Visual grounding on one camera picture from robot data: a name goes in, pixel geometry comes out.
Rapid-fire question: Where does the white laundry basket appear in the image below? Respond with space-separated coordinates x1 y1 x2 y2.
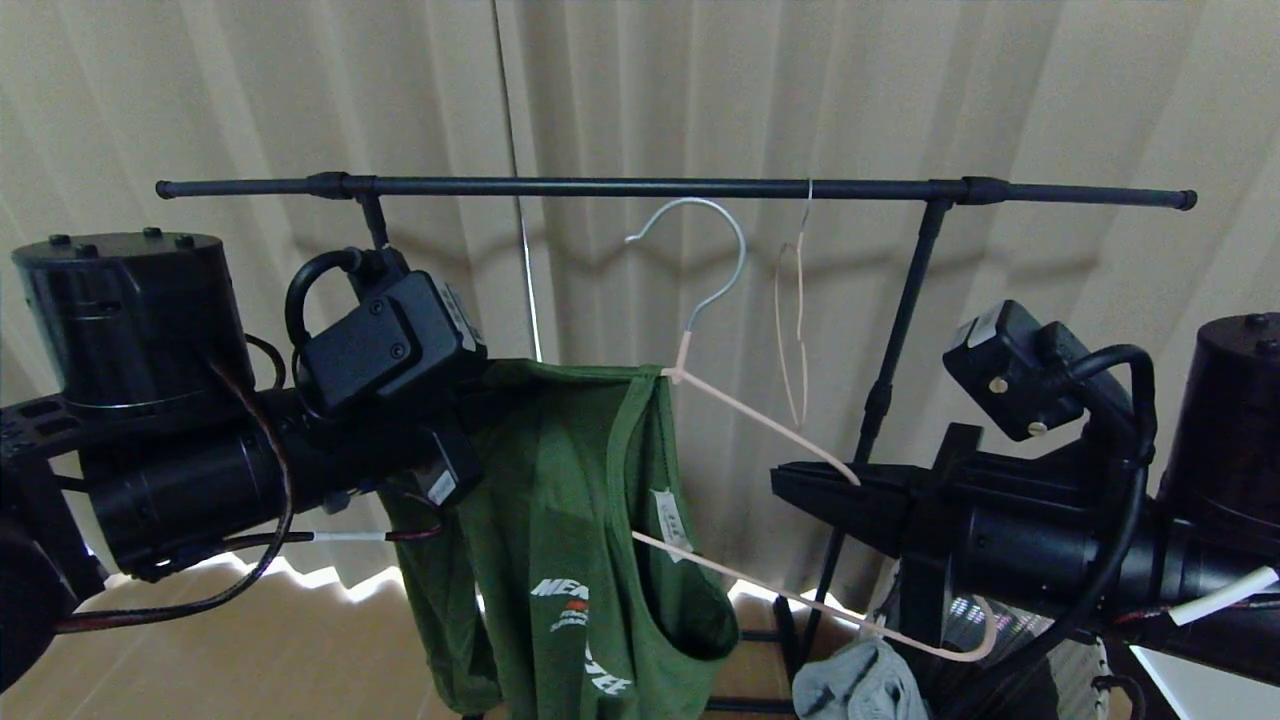
870 560 1146 720

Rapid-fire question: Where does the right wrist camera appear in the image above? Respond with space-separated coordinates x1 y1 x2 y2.
942 298 1159 473

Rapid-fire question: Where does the beige curtain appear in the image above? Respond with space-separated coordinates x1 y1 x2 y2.
0 0 1280 651

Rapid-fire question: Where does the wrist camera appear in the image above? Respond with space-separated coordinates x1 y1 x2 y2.
300 262 491 421
942 298 1159 473

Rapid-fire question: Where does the pale grey garment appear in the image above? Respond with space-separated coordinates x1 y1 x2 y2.
792 640 931 720

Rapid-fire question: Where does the black clothes rack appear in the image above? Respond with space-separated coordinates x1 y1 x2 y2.
155 172 1198 713

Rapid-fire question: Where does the green printed shirt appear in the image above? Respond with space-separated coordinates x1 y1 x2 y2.
380 358 741 720

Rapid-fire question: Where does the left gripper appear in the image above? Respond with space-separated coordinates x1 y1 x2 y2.
80 385 488 586

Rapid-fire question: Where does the pink clothes hanger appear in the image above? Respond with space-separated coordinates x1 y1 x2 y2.
625 197 998 664
775 180 813 431

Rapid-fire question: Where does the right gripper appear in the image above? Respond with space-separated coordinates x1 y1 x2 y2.
898 420 1166 653

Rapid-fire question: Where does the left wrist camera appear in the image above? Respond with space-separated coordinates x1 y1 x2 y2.
300 262 491 421

